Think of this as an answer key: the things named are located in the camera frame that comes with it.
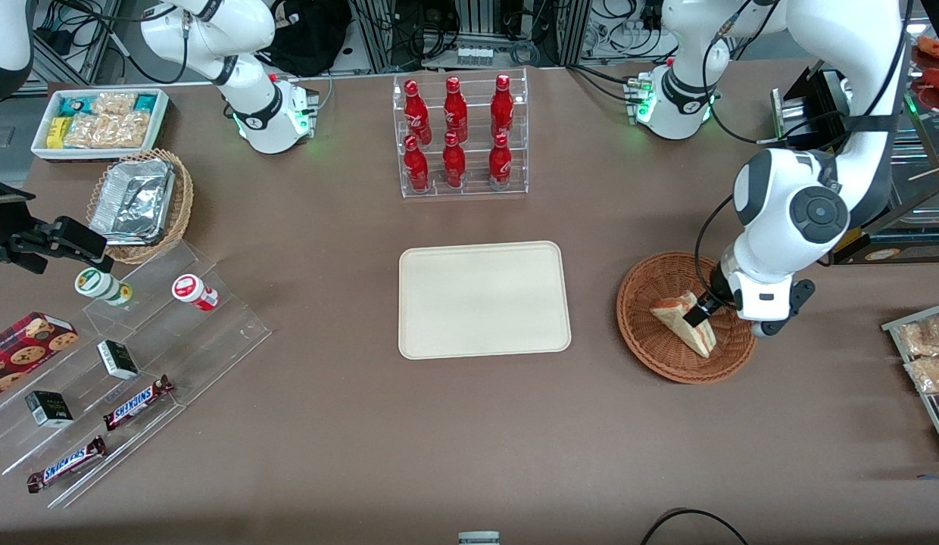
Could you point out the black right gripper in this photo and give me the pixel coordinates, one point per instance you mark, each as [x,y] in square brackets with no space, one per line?
[14,228]

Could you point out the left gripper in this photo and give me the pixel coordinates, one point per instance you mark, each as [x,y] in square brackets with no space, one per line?
[710,300]

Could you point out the triangle sandwich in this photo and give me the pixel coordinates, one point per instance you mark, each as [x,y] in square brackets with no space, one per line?
[678,322]

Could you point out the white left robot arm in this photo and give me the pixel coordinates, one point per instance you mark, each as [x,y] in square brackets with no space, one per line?
[787,219]

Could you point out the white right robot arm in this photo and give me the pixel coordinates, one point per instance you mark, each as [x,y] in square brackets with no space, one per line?
[250,98]

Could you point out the brown round wicker basket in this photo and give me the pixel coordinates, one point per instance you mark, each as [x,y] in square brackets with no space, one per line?
[651,348]

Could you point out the light wicker basket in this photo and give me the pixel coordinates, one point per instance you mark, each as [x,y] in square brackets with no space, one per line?
[182,204]

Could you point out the cream plastic tray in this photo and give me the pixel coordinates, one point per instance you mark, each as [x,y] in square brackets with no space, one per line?
[485,299]

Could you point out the green lid yogurt cup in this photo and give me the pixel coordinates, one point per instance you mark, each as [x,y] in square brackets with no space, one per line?
[98,286]

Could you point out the aluminium foil container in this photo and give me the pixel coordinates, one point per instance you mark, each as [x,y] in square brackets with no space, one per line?
[132,200]

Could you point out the white rectangular snack bin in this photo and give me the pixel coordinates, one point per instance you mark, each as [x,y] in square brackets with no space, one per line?
[42,147]

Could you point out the red cookie box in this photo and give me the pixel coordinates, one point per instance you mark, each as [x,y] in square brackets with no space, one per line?
[23,352]

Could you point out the yellow snack pack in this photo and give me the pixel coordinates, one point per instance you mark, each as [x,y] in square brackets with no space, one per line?
[57,132]

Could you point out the small black box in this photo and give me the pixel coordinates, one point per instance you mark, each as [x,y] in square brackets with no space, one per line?
[49,409]
[117,359]

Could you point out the large clear rice cracker bag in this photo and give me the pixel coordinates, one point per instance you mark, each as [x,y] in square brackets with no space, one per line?
[110,130]

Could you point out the teal snack pack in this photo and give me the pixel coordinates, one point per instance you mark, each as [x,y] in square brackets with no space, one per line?
[145,101]
[76,104]

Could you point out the red lid yogurt cup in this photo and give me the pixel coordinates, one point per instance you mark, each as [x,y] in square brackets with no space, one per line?
[193,291]

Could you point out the small clear rice cracker bag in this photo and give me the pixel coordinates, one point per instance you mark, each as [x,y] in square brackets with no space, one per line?
[113,103]

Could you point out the Snickers chocolate bar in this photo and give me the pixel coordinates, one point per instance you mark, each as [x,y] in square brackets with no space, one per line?
[136,403]
[67,464]

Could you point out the clear acrylic stepped display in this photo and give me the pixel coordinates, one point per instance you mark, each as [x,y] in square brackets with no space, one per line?
[212,341]

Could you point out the clear bag of crackers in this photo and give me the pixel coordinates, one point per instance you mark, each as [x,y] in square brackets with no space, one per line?
[931,373]
[928,335]

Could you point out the glass food warmer case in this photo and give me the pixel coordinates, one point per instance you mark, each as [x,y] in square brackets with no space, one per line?
[924,227]

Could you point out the red soda bottle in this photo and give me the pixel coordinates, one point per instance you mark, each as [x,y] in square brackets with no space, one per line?
[453,165]
[416,113]
[502,107]
[455,112]
[416,168]
[500,163]

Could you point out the clear acrylic bottle rack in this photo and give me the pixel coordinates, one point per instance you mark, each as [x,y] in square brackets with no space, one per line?
[477,185]

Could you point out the grey white device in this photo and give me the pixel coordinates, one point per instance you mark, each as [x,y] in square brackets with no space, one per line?
[478,538]

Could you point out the black bag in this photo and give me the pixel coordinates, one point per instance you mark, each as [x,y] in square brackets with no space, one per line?
[310,38]

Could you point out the white power strip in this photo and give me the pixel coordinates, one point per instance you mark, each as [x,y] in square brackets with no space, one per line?
[475,56]

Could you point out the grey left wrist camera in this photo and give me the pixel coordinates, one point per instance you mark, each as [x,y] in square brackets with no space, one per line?
[787,310]

